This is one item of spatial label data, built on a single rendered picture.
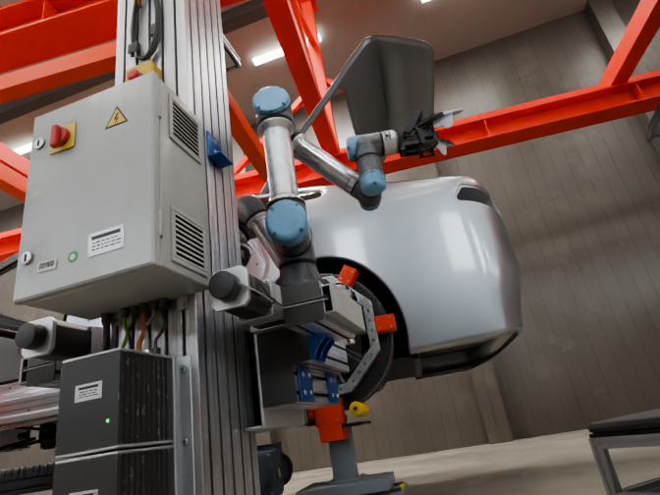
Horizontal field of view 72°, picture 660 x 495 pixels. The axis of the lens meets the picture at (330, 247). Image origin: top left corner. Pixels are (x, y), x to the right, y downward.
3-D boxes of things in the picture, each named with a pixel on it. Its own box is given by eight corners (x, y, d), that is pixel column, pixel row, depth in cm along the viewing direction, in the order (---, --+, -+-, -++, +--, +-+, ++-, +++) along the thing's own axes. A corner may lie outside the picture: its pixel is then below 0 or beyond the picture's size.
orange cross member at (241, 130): (308, 247, 494) (303, 213, 510) (198, 89, 258) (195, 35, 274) (298, 249, 496) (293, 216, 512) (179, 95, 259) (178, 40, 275)
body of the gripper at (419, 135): (437, 155, 140) (399, 162, 140) (430, 136, 145) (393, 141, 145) (441, 138, 134) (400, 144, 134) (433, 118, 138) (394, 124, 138)
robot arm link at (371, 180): (386, 199, 141) (379, 170, 145) (388, 182, 130) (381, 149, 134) (360, 203, 141) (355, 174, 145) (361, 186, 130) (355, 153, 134)
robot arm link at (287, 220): (314, 254, 135) (293, 108, 156) (309, 234, 121) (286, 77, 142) (275, 260, 135) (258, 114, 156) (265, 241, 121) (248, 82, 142)
